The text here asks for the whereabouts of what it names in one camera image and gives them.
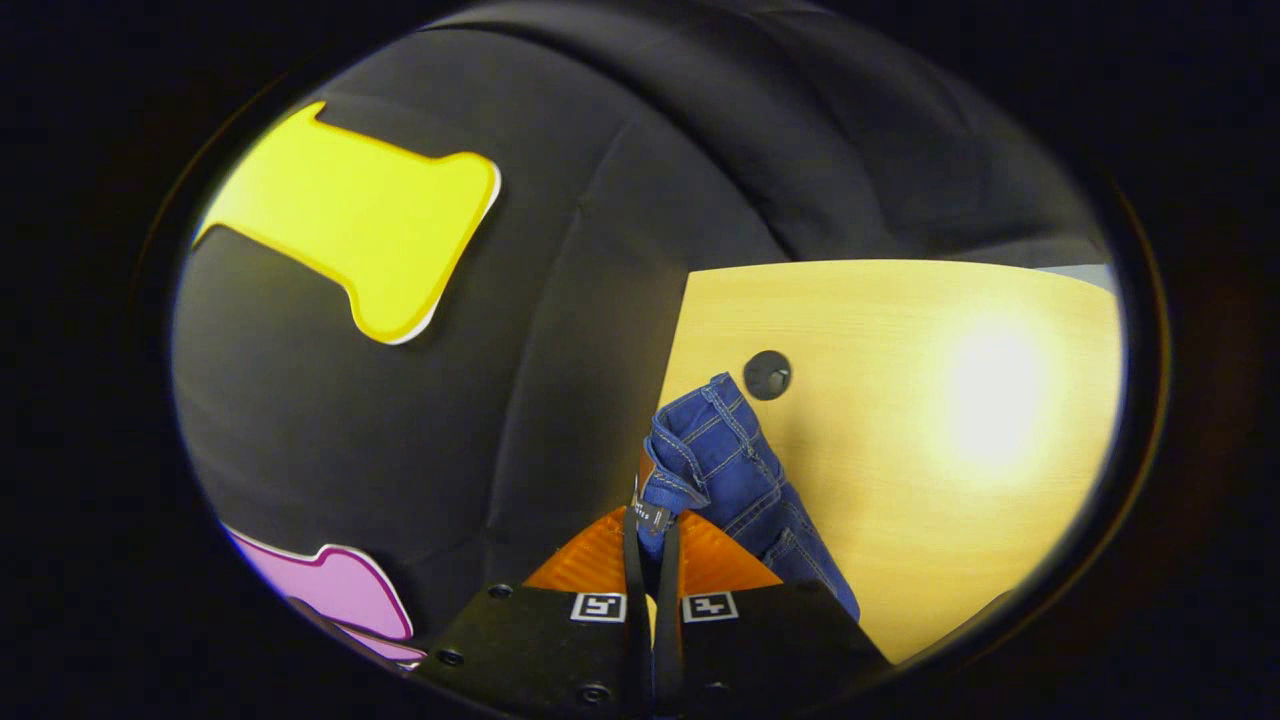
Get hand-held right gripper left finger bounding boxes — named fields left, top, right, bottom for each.
left=412, top=500, right=656, bottom=719

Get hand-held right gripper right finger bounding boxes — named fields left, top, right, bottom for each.
left=655, top=508, right=893, bottom=717

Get blue denim jeans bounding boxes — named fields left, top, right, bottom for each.
left=637, top=372, right=862, bottom=622

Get black backdrop cloth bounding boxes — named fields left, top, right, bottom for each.
left=170, top=0, right=1111, bottom=669

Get black table cable grommet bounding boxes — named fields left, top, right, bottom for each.
left=743, top=350, right=793, bottom=402

